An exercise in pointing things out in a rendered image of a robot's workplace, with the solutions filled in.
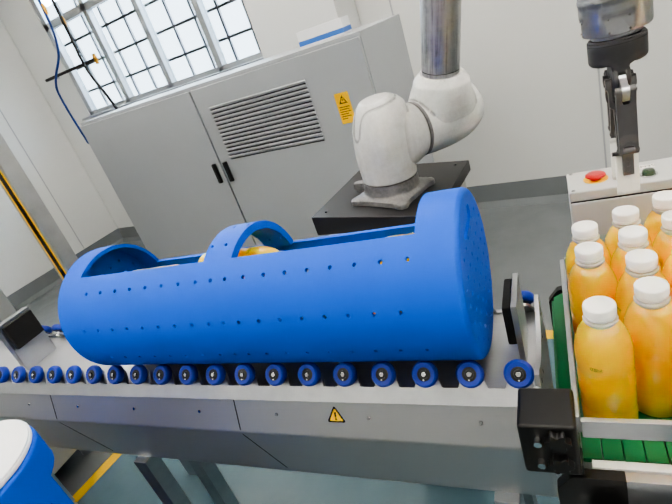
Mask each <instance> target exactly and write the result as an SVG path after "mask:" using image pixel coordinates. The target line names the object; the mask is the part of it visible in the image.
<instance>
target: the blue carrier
mask: <svg viewBox="0 0 672 504"><path fill-rule="evenodd" d="M409 233H414V234H409ZM400 234H409V235H401V236H394V237H388V236H393V235H400ZM250 235H253V236H254V237H256V238H257V239H258V240H260V241H261V242H262V243H263V245H259V246H269V247H273V248H275V249H277V250H279V251H280V252H273V253H265V254H257V255H250V256H242V257H238V254H239V252H240V249H241V247H242V245H243V243H244V242H245V240H246V239H247V238H248V237H249V236H250ZM385 237H386V238H385ZM203 254H205V253H202V254H195V255H188V256H181V257H174V258H167V259H160V260H159V259H158V258H157V257H156V256H155V255H153V254H152V253H151V252H149V251H148V250H146V249H144V248H142V247H140V246H136V245H132V244H119V245H113V246H107V247H101V248H97V249H94V250H92V251H90V252H88V253H86V254H84V255H83V256H81V257H80V258H79V259H78V260H77V261H76V262H75V263H74V264H73V265H72V266H71V268H70V269H69V271H68V272H67V274H66V276H65V278H64V280H63V282H62V285H61V288H60V292H59V298H58V315H59V321H60V325H61V328H62V331H63V333H64V335H65V337H66V339H67V341H68V342H69V344H70V345H71V346H72V348H73V349H74V350H75V351H76V352H77V353H78V354H80V355H81V356H82V357H84V358H85V359H87V360H89V361H91V362H94V363H97V364H102V365H151V364H224V363H296V362H368V361H439V360H482V359H484V358H485V357H486V356H487V355H488V353H489V350H490V347H491V343H492V335H493V292H492V279H491V270H490V262H489V254H488V248H487V242H486V237H485V232H484V227H483V223H482V219H481V215H480V212H479V209H478V206H477V203H476V201H475V198H474V197H473V195H472V193H471V192H470V191H469V190H468V189H467V188H465V187H458V188H452V189H446V190H440V191H434V192H428V193H425V194H424V195H423V196H422V198H421V200H420V202H419V205H418V208H417V213H416V219H415V223H414V224H407V225H400V226H393V227H386V228H379V229H372V230H365V231H358V232H351V233H344V234H337V235H330V236H322V237H315V238H308V239H301V240H294V241H293V239H292V238H291V236H290V235H289V234H288V233H287V232H286V231H285V230H284V229H283V228H282V227H281V226H279V225H278V224H276V223H274V222H271V221H266V220H262V221H256V222H250V223H244V224H238V225H233V226H230V227H227V228H225V229H224V230H222V231H221V232H220V233H219V234H218V235H217V236H216V237H215V238H214V240H213V241H212V243H211V244H210V246H209V248H208V250H207V252H206V255H205V258H204V261H203V262H198V260H199V258H200V257H201V256H202V255H203ZM408 258H409V261H408V262H407V259H408ZM381 261H382V264H380V262H381ZM175 264H180V265H175ZM168 265H174V266H168ZM160 266H166V267H160ZM152 267H159V268H152ZM144 268H151V269H144ZM137 269H144V270H137ZM308 269H309V271H308V272H307V270H308ZM133 270H136V271H133ZM285 272H286V274H285ZM264 275H265V276H264ZM400 311H402V313H401V312H400ZM373 312H374V313H376V314H374V313H373ZM324 315H325V316H326V317H325V316H324ZM302 317H303V318H302ZM280 318H281V319H280Z"/></svg>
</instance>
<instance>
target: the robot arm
mask: <svg viewBox="0 0 672 504"><path fill-rule="evenodd" d="M461 4H462V0H420V37H421V71H420V72H419V73H418V75H417V76H416V77H415V79H414V80H413V86H412V89H411V92H410V96H409V99H408V102H407V103H405V101H404V99H403V98H401V97H400V96H398V95H396V94H393V93H388V92H383V93H378V94H374V95H372V96H369V97H367V98H365V99H363V100H362V101H361V102H360V103H359V104H358V106H357V108H356V109H355V112H354V117H353V125H352V135H353V144H354V150H355V155H356V159H357V163H358V167H359V170H360V173H361V176H362V179H363V180H361V181H356V182H355V183H354V189H355V190H356V191H360V192H363V193H361V194H360V195H358V196H357V197H355V198H354V199H352V201H351V202H352V205H353V206H371V207H383V208H393V209H397V210H404V209H407V208H408V207H409V205H410V203H411V202H412V201H414V200H415V199H416V198H417V197H418V196H419V195H420V194H421V193H423V192H424V191H425V190H426V189H427V188H428V187H430V186H432V185H434V184H435V179H434V178H433V177H419V175H418V172H417V166H416V163H418V162H419V161H420V160H421V159H422V158H423V157H424V156H425V155H427V154H431V153H434V152H437V151H439V150H442V149H444V148H447V147H449V146H451V145H453V144H455V143H457V142H459V141H460V140H462V139H464V138H465V137H467V136H468V135H469V134H470V133H471V132H473V131H474V130H475V128H476V127H477V126H478V125H479V123H480V122H481V120H482V118H483V115H484V100H483V97H482V95H481V93H480V91H479V90H478V88H477V87H476V86H475V85H473V84H472V83H471V81H470V76H469V75H468V74H467V72H466V71H465V70H464V69H463V68H462V67H460V46H461ZM576 6H577V9H578V20H579V23H581V36H582V38H583V39H590V40H589V41H588V43H587V44H586V45H587V57H588V65H589V66H590V67H591V68H595V69H602V68H606V67H607V70H604V73H603V75H604V76H602V83H603V87H604V88H605V99H606V102H607V113H608V130H609V131H610V134H609V135H610V137H611V138H612V139H610V140H609V141H610V154H611V167H612V179H613V180H617V194H618V195H626V194H633V193H640V174H639V154H638V153H639V152H640V147H639V135H638V118H637V86H636V84H637V75H636V73H634V72H633V69H631V68H630V64H631V63H632V62H633V61H635V60H639V59H641V58H643V57H644V56H646V55H647V54H648V52H649V42H648V29H647V28H646V27H645V26H644V25H646V24H648V23H650V22H651V21H652V20H653V18H654V7H653V0H577V3H576Z"/></svg>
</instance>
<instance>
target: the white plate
mask: <svg viewBox="0 0 672 504"><path fill-rule="evenodd" d="M31 441H32V430H31V428H30V427H29V425H28V424H27V423H25V422H24V421H21V420H3V421H0V489H1V488H2V487H3V486H4V485H5V484H6V482H7V481H8V480H9V479H10V478H11V477H12V475H13V474H14V473H15V472H16V470H17V469H18V467H19V466H20V464H21V463H22V461H23V460H24V458H25V456H26V454H27V452H28V450H29V447H30V444H31Z"/></svg>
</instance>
